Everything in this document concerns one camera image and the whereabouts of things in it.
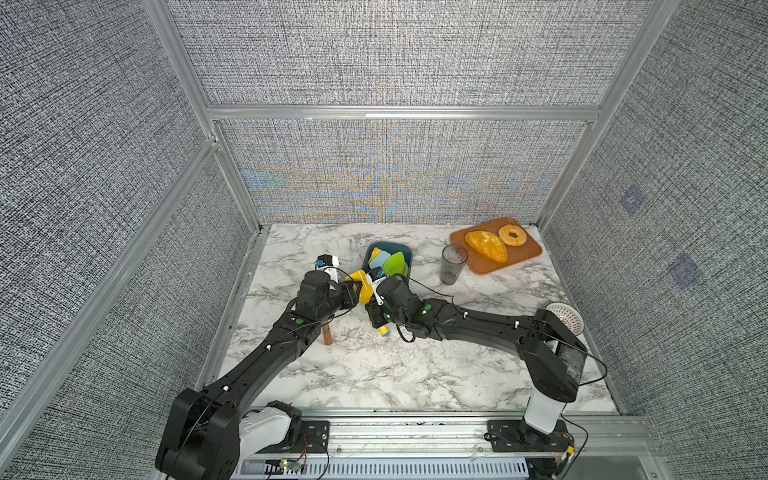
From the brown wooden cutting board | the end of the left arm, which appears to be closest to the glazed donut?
the brown wooden cutting board

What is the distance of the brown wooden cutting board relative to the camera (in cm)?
108

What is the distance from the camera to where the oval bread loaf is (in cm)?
109

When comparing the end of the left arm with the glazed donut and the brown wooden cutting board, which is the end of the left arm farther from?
the glazed donut

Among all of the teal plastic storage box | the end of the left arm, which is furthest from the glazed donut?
the end of the left arm

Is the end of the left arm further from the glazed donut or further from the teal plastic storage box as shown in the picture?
the glazed donut

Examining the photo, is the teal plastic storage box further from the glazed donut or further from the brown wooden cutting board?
the glazed donut

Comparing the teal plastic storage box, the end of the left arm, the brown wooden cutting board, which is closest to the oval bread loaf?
the brown wooden cutting board

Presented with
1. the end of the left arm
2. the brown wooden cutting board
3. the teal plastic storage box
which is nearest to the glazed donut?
the brown wooden cutting board

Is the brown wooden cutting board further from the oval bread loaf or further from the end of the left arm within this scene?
the end of the left arm

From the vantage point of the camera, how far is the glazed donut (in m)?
1.15

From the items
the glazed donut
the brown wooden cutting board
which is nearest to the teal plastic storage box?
the brown wooden cutting board

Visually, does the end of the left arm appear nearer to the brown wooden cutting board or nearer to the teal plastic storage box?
the teal plastic storage box

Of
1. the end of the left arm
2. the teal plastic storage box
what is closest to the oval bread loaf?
the teal plastic storage box

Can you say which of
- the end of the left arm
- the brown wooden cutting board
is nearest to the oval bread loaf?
the brown wooden cutting board
